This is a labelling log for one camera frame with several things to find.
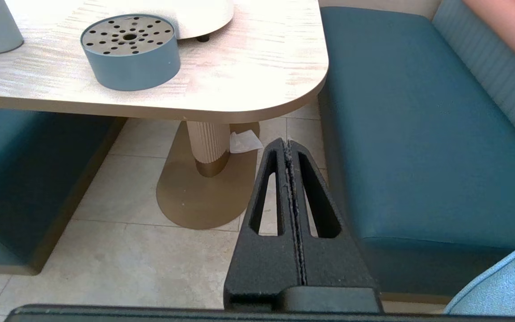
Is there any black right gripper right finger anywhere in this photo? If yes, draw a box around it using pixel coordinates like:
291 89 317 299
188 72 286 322
287 140 378 290

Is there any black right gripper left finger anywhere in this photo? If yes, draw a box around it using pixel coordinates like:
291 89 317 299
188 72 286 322
223 138 305 311

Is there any white clear water dispenser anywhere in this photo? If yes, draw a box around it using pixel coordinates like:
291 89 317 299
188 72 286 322
5 0 235 43

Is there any crumpled white tissue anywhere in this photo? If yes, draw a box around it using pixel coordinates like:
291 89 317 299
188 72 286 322
229 130 264 154

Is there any blue upholstered bench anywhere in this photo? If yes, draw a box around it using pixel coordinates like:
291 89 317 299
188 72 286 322
318 0 515 305
0 106 127 276

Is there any large blue perforated drip tray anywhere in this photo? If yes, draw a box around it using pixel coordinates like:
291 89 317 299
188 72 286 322
80 14 181 92

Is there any light blue fabric cushion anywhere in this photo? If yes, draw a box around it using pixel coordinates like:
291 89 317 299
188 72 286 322
443 233 515 316

